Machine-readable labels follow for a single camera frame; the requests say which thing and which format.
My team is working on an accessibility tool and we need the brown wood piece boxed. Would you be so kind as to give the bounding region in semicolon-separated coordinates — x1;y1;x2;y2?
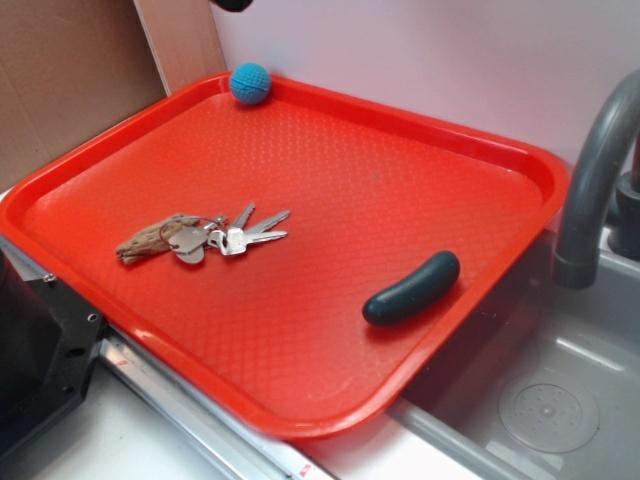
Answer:
115;214;199;265

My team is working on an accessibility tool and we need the silver key bunch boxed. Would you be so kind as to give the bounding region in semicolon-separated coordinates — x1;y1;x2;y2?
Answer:
158;203;291;265

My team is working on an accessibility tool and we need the cardboard box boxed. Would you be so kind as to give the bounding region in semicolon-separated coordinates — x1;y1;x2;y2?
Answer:
1;1;226;190

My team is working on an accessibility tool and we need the aluminium rail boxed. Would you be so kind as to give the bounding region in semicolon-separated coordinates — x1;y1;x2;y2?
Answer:
0;234;326;480

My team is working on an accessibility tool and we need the grey toy sink basin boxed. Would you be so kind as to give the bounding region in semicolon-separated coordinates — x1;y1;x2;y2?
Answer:
389;234;639;479

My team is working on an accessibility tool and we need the dark green toy pickle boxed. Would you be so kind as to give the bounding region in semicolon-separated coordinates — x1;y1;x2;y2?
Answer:
362;250;460;326

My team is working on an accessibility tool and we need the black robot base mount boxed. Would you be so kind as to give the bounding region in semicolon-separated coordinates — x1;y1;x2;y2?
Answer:
1;255;104;460

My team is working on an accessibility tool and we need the grey toy faucet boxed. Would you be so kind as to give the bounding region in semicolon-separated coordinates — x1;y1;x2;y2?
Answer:
551;71;639;289

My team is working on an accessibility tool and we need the red plastic tray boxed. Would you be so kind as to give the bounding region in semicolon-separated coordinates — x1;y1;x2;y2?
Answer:
1;75;568;440

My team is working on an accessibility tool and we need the blue dimpled ball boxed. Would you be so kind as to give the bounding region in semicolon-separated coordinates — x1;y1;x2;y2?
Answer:
229;63;272;105

